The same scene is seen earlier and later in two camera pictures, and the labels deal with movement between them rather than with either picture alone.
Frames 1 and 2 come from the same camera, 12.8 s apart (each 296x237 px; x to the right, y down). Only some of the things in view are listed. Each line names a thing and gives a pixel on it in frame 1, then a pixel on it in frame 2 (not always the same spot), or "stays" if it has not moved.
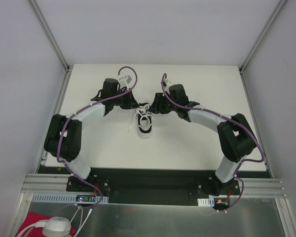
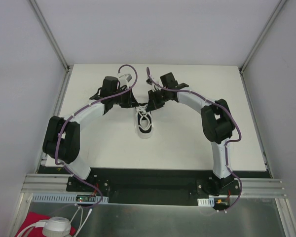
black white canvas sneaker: x=145 y=121 stays
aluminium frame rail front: x=254 y=187 stays
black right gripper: x=160 y=104 → x=155 y=98
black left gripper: x=128 y=100 stays
